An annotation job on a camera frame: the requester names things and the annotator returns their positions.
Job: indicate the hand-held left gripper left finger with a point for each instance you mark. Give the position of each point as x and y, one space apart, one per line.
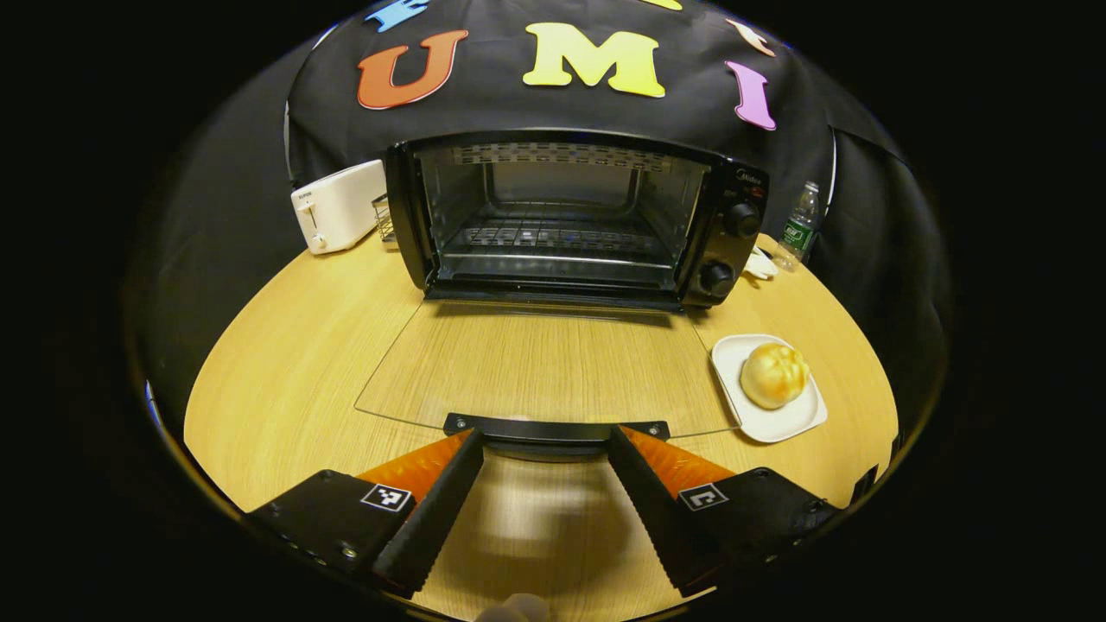
432 523

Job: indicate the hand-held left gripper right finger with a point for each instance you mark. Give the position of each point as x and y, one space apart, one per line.
657 514

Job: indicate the golden bread bun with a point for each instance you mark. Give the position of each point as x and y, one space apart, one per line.
773 376

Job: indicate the black electric oven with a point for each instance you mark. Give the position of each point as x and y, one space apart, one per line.
734 252

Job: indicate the white square plate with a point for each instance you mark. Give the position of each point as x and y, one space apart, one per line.
778 425

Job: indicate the white crumpled cloth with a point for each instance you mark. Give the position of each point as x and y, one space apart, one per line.
760 266

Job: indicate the clear green-label water bottle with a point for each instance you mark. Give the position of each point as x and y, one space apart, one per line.
799 229

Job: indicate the white toaster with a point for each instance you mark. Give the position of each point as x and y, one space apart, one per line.
341 207

